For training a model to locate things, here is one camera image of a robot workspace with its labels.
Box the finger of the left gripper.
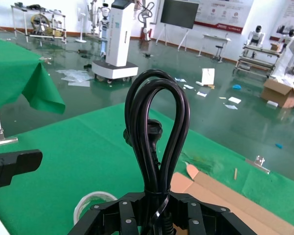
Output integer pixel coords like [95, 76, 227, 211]
[0, 149, 43, 190]

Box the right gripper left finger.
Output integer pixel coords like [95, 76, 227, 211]
[68, 192, 147, 235]

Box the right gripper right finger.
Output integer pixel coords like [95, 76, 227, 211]
[170, 192, 257, 235]

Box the black power cable bundle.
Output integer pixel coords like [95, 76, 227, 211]
[122, 69, 192, 235]

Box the cardboard box with round hole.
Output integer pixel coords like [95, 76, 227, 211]
[170, 164, 294, 235]

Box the large open cardboard box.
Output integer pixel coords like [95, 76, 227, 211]
[260, 78, 294, 109]

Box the clear tape roll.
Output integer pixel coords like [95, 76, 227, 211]
[73, 190, 118, 226]

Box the clear plastic bags pile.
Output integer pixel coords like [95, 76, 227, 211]
[55, 69, 94, 88]

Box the white pipe rack with clutter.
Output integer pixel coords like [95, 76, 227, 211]
[11, 2, 67, 45]

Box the white paper bag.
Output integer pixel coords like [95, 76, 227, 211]
[195, 68, 215, 87]

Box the white kiosk robot on wheels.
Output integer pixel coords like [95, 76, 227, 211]
[91, 0, 139, 83]

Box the black round stool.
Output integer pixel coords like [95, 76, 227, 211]
[212, 45, 224, 64]

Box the white humanoid on blue stand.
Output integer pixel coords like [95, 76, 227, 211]
[97, 1, 111, 59]

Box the white narrow desk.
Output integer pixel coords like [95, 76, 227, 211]
[196, 33, 232, 58]

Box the white humanoid robot black head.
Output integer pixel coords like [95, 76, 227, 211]
[282, 28, 294, 47]
[248, 25, 267, 47]

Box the black screen on white stand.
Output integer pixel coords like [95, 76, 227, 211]
[155, 0, 200, 52]

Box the white pedestal fan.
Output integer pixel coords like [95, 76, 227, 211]
[75, 6, 88, 44]

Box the white pipe frame workbench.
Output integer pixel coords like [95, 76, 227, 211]
[234, 45, 284, 79]

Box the red white wall poster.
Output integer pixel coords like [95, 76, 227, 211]
[194, 0, 254, 34]
[275, 0, 294, 41]

